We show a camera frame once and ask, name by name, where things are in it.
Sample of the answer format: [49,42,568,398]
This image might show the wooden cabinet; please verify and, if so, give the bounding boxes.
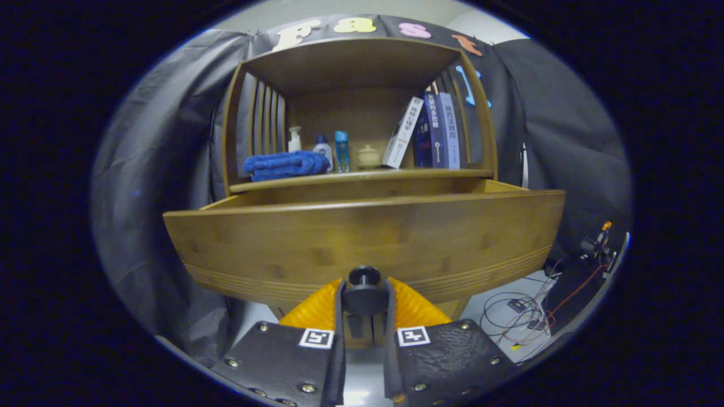
[221,37,499,348]

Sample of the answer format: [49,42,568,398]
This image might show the tangled floor cables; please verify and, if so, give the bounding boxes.
[481,263,611,348]

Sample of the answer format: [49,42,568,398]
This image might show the blue folded towel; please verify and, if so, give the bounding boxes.
[243,150,331,182]

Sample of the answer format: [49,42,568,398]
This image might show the white book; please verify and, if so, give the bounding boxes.
[382,96,425,169]

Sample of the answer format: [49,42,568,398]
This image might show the wooden countertop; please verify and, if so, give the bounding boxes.
[229,164,494,194]

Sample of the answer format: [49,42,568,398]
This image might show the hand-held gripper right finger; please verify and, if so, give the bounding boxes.
[383,276,518,407]

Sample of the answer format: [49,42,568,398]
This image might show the light blue book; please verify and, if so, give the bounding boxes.
[438,92,460,170]

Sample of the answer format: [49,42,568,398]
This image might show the white bottle with blue cap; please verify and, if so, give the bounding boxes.
[312,135,334,172]

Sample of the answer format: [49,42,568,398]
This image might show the clear blue bottle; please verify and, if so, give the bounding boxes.
[334,131,351,173]

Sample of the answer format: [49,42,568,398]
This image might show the cream lidded teacup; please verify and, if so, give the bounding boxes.
[356,144,382,169]

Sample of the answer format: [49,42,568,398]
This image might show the dark blue book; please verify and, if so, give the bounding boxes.
[413,92,443,168]

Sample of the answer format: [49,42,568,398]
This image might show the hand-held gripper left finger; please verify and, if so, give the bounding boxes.
[212,277,347,407]

